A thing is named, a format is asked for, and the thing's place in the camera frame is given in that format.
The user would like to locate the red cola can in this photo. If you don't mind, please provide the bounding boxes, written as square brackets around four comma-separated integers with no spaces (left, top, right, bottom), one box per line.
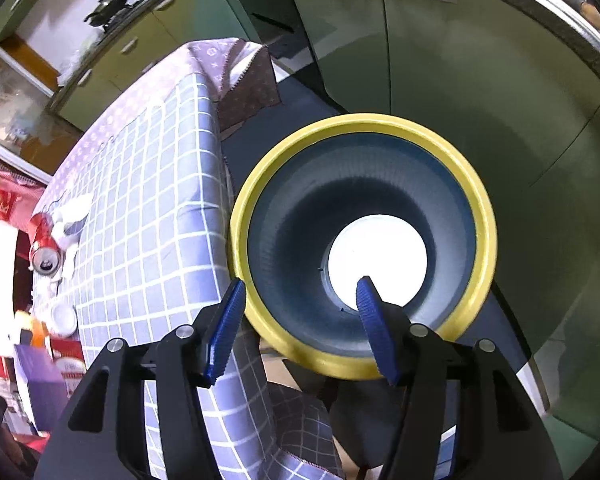
[29,212,62,276]

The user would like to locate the blue checkered tablecloth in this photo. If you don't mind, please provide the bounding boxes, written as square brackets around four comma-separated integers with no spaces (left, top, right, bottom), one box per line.
[33,38,342,479]

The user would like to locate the black wok with lid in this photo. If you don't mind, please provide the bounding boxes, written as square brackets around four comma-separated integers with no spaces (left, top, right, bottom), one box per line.
[83,0,128,27]

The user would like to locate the green kitchen cabinets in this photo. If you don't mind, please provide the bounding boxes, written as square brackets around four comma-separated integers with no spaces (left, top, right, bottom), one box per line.
[49,0,600,426]

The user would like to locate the yellow rimmed dark trash bin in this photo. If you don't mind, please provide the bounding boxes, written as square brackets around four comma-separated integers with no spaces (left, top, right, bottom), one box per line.
[230,113,498,380]

